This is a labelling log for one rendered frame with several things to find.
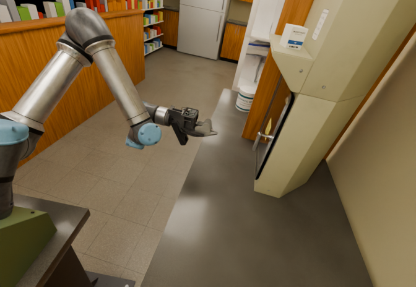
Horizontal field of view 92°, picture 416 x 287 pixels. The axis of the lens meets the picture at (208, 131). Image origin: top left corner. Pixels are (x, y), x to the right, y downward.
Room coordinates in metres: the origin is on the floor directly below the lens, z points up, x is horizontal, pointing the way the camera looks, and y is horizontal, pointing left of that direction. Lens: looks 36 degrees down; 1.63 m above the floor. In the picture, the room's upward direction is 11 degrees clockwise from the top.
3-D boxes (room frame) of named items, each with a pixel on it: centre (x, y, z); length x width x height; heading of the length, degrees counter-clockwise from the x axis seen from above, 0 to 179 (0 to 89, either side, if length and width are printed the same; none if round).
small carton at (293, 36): (0.70, -0.20, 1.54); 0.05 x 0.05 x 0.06; 12
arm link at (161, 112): (0.69, 0.19, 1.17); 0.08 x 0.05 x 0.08; 173
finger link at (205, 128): (0.65, 0.01, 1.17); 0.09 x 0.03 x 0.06; 83
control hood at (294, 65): (0.75, -0.21, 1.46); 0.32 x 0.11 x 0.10; 173
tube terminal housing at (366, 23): (0.72, -0.39, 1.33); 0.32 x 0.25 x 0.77; 173
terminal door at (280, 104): (0.74, -0.26, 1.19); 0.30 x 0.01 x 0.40; 173
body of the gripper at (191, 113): (0.68, 0.11, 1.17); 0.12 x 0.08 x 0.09; 83
